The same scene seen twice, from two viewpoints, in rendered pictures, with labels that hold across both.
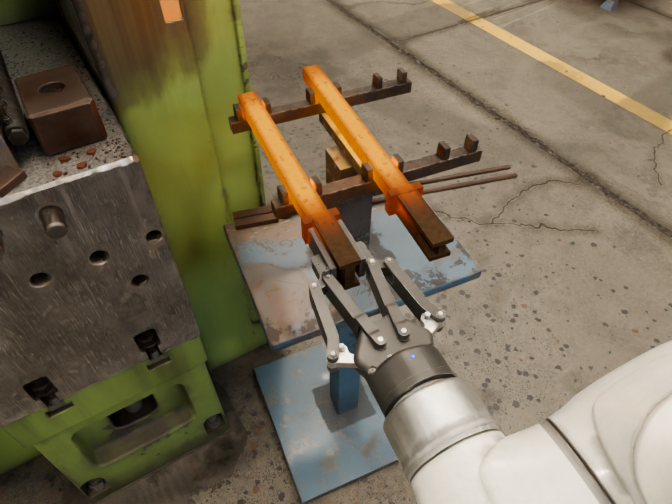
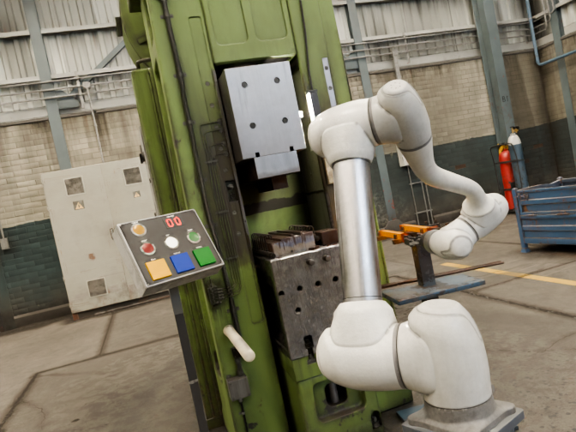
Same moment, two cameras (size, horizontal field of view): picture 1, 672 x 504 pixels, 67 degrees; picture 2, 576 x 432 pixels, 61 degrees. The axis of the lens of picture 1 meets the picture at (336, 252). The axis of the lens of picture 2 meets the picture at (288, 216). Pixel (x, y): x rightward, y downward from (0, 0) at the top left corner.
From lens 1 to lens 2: 1.63 m
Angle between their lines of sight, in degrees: 46
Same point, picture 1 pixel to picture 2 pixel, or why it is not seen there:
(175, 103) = not seen: hidden behind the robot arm
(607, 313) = not seen: outside the picture
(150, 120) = not seen: hidden behind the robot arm
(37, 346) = (311, 316)
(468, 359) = (533, 400)
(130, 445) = (334, 417)
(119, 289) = (339, 297)
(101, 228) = (337, 267)
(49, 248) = (322, 271)
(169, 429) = (353, 411)
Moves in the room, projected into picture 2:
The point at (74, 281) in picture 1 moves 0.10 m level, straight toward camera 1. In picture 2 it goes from (327, 287) to (339, 290)
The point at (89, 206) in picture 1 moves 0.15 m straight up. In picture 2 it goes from (335, 257) to (328, 224)
